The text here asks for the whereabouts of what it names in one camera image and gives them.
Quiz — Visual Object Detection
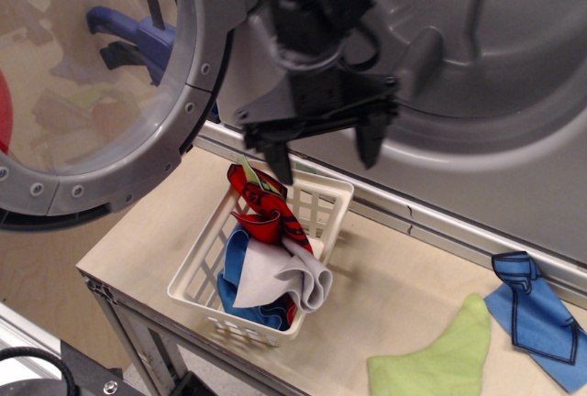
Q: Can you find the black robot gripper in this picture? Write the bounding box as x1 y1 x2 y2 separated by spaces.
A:
234 65 398 185

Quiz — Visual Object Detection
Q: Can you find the red patterned cloth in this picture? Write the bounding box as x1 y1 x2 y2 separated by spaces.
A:
226 162 315 324

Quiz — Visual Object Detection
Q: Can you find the grey felt cloth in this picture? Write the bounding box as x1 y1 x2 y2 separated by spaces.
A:
235 237 333 313

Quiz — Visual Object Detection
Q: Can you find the blue felt cloth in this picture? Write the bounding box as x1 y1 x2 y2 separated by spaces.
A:
216 225 295 331

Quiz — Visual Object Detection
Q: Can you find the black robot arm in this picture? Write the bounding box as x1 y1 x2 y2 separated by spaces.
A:
236 0 397 184

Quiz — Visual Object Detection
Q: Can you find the white plastic laundry basket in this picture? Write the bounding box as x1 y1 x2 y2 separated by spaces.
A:
167 159 354 347

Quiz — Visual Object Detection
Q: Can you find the grey washing machine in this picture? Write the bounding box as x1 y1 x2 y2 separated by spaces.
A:
192 0 587 310

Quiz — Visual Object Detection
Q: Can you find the round washing machine door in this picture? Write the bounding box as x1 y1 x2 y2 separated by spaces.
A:
1 0 247 233

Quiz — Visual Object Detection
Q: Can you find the blue clamp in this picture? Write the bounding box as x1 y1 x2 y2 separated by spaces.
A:
86 6 176 86

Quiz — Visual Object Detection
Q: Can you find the green felt cloth on table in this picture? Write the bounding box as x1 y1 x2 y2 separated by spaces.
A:
367 293 491 395

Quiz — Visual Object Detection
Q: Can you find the blue stitched cloth on table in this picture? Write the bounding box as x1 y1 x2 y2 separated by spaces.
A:
485 251 586 392

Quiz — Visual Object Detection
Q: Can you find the red object at left edge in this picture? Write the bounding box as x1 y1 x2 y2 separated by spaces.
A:
0 72 14 154

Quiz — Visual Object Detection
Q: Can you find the aluminium table frame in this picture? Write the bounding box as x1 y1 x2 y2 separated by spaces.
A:
82 272 303 395

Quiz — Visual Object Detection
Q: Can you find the black metal base plate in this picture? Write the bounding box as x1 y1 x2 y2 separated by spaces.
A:
1 340 141 395

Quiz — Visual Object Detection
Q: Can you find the black cable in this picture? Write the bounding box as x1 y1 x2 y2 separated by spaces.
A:
0 346 77 396

